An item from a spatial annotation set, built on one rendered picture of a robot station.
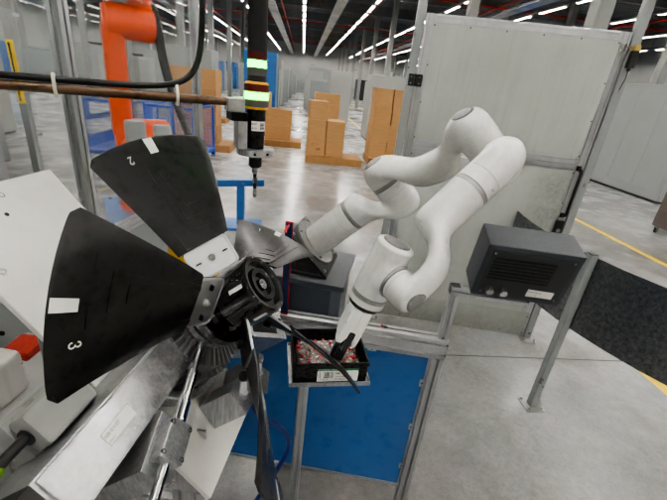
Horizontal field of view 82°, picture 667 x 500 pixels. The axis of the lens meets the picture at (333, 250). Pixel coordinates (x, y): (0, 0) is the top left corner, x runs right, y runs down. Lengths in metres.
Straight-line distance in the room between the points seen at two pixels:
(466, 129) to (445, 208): 0.27
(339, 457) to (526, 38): 2.33
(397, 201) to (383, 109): 7.52
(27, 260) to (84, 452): 0.37
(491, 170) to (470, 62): 1.72
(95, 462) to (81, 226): 0.30
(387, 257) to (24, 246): 0.66
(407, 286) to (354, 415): 0.88
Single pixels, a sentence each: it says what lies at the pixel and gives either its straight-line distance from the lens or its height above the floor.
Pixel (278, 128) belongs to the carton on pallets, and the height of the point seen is 0.43.
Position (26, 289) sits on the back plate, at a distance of 0.82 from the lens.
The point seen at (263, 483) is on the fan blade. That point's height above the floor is 1.10.
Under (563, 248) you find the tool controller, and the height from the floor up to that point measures 1.24.
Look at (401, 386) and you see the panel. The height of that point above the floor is 0.63.
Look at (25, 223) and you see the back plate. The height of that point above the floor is 1.30.
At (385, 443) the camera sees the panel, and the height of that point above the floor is 0.34.
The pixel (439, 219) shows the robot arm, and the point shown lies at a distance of 0.83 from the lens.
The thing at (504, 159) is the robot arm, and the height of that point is 1.48.
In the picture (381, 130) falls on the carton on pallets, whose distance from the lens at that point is 8.83.
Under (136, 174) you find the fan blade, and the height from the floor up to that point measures 1.40.
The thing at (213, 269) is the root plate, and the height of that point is 1.23.
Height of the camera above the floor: 1.59
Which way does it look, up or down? 24 degrees down
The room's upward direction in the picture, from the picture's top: 6 degrees clockwise
